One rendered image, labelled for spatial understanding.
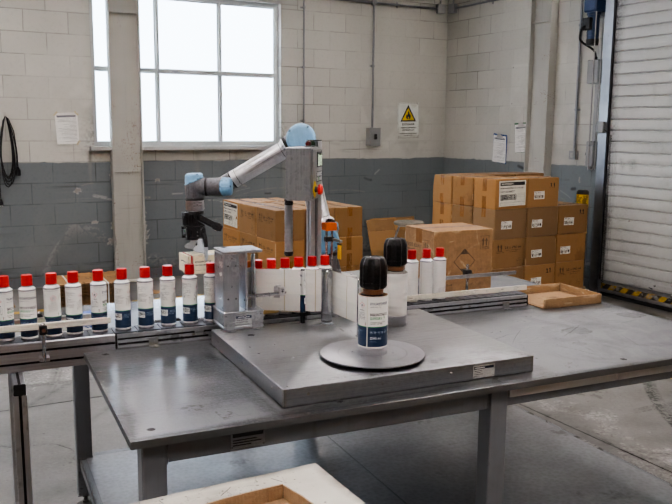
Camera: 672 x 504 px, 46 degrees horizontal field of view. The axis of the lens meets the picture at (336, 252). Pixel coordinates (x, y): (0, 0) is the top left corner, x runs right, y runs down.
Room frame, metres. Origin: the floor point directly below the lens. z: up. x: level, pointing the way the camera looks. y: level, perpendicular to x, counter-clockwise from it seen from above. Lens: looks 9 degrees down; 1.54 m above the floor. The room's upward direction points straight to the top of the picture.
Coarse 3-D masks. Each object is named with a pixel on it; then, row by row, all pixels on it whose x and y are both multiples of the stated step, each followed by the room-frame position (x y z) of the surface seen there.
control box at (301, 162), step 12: (288, 156) 2.84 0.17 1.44; (300, 156) 2.83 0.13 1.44; (312, 156) 2.83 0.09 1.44; (288, 168) 2.84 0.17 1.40; (300, 168) 2.83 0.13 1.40; (312, 168) 2.83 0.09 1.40; (288, 180) 2.84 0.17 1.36; (300, 180) 2.83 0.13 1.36; (312, 180) 2.83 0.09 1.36; (288, 192) 2.84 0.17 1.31; (300, 192) 2.83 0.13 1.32; (312, 192) 2.83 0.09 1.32
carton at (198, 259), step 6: (180, 252) 3.28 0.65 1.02; (186, 252) 3.28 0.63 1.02; (192, 252) 3.28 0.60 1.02; (210, 252) 3.29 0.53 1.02; (180, 258) 3.26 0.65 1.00; (186, 258) 3.19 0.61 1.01; (192, 258) 3.18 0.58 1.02; (198, 258) 3.19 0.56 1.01; (204, 258) 3.21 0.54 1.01; (210, 258) 3.22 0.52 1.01; (180, 264) 3.26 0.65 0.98; (198, 264) 3.19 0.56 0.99; (204, 264) 3.21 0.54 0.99; (180, 270) 3.26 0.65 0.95; (198, 270) 3.19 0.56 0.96; (204, 270) 3.21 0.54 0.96
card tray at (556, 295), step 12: (528, 288) 3.40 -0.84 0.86; (540, 288) 3.43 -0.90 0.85; (552, 288) 3.46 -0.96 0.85; (564, 288) 3.45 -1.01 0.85; (576, 288) 3.38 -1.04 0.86; (528, 300) 3.27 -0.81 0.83; (540, 300) 3.27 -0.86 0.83; (552, 300) 3.14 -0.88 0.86; (564, 300) 3.16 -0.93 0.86; (576, 300) 3.19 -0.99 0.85; (588, 300) 3.22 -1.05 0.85; (600, 300) 3.24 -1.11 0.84
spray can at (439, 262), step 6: (438, 252) 3.05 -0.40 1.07; (438, 258) 3.05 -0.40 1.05; (444, 258) 3.05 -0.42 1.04; (438, 264) 3.04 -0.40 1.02; (444, 264) 3.05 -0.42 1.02; (438, 270) 3.04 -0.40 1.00; (444, 270) 3.05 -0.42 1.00; (438, 276) 3.04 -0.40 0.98; (444, 276) 3.05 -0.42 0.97; (438, 282) 3.04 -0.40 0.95; (444, 282) 3.05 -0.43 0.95; (432, 288) 3.07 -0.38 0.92; (438, 288) 3.04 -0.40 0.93; (444, 288) 3.05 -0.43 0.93
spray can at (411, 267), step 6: (408, 252) 3.00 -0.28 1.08; (414, 252) 2.99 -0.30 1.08; (408, 258) 3.00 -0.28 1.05; (414, 258) 2.99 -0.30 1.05; (408, 264) 2.99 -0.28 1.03; (414, 264) 2.98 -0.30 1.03; (408, 270) 2.98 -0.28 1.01; (414, 270) 2.98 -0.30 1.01; (408, 276) 2.98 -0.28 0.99; (414, 276) 2.98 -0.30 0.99; (408, 282) 2.98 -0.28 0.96; (414, 282) 2.98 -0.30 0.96; (408, 288) 2.98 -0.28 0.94; (414, 288) 2.98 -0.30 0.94; (408, 294) 2.98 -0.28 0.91; (414, 294) 2.98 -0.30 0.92; (414, 300) 2.98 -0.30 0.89
